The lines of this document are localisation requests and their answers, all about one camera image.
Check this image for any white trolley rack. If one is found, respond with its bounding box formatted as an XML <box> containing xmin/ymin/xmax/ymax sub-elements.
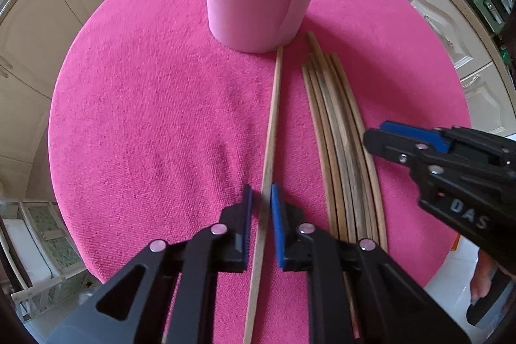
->
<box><xmin>1</xmin><ymin>200</ymin><xmax>89</xmax><ymax>323</ymax></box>

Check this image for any person's right hand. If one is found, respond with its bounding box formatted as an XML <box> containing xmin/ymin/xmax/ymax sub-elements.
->
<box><xmin>470</xmin><ymin>250</ymin><xmax>503</xmax><ymax>304</ymax></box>

